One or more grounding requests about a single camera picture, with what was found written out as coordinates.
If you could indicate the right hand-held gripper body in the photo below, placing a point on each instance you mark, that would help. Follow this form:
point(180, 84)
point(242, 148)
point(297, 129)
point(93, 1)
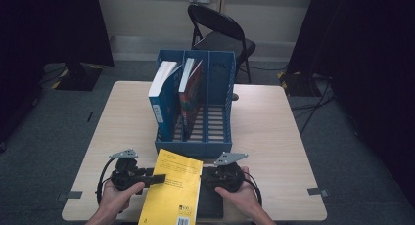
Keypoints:
point(225, 177)

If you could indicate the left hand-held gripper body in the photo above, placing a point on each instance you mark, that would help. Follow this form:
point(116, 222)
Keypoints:
point(125, 176)

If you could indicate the yellow book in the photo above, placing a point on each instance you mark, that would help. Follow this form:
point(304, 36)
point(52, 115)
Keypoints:
point(173, 192)

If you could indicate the blue plastic file rack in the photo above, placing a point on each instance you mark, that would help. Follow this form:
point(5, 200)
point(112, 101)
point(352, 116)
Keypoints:
point(215, 143)

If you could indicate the thick blue book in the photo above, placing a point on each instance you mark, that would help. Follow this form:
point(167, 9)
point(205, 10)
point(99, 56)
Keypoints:
point(166, 104)

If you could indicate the red illustrated book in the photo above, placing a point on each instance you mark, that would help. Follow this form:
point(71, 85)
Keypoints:
point(189, 101)

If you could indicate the person's left hand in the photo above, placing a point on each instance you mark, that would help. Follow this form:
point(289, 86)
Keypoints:
point(114, 200)

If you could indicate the person's right hand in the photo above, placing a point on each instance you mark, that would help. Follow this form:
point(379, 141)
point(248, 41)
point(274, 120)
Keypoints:
point(246, 199)

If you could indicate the grey tape strip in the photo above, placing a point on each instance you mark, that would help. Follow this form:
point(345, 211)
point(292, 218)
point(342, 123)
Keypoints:
point(316, 191)
point(73, 195)

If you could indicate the small black floor strip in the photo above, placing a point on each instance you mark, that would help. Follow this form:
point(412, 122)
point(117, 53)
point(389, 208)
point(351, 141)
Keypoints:
point(90, 116)

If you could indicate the stand base with hazard tape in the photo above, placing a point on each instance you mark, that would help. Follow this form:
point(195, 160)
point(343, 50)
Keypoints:
point(298, 84)
point(78, 76)

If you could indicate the black folding chair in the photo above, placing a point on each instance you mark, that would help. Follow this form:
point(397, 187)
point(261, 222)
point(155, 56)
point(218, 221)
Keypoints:
point(225, 39)

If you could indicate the black curtain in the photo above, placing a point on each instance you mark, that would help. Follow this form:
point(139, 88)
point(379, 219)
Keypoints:
point(49, 29)
point(365, 55)

